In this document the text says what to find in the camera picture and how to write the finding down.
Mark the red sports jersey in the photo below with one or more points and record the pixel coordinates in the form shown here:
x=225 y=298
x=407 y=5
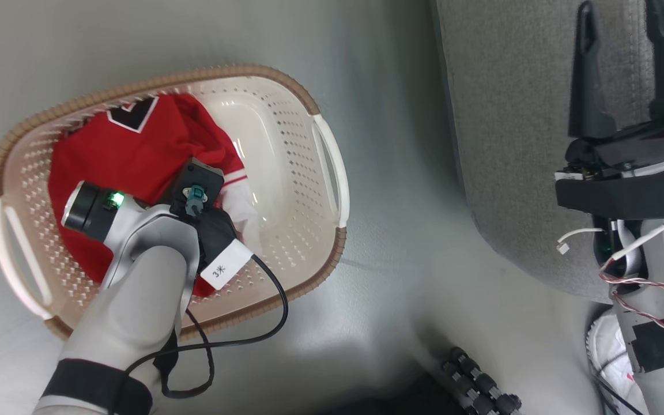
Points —
x=130 y=150

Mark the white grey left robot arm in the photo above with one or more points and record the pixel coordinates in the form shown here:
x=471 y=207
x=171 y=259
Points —
x=136 y=300

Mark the grey upholstered seat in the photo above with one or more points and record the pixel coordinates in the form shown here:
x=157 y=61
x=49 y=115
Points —
x=510 y=115

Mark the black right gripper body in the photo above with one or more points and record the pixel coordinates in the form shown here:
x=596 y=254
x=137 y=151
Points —
x=637 y=147

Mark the beige perforated laundry basket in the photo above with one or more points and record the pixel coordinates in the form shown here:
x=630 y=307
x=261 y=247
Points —
x=286 y=173

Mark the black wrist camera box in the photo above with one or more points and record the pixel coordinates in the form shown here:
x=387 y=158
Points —
x=199 y=176

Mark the black ribbed base roller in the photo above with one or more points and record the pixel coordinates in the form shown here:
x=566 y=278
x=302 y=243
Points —
x=479 y=380

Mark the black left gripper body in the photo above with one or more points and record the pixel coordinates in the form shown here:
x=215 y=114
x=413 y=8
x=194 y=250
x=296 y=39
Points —
x=217 y=233

